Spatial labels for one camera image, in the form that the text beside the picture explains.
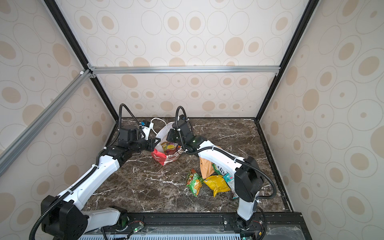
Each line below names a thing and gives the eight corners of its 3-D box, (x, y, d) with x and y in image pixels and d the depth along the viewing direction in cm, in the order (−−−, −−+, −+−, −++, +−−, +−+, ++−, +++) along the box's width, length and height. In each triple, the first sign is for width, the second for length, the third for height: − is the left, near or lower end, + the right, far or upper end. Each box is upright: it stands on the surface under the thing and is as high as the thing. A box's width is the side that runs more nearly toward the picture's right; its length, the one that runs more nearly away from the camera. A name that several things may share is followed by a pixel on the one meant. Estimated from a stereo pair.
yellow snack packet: (211, 198, 83) (212, 195, 78) (203, 183, 89) (204, 179, 84) (228, 190, 86) (230, 186, 81) (220, 176, 92) (222, 171, 87)
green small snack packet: (183, 191, 86) (182, 188, 81) (192, 173, 93) (192, 168, 88) (196, 197, 84) (197, 194, 79) (204, 178, 91) (205, 173, 86)
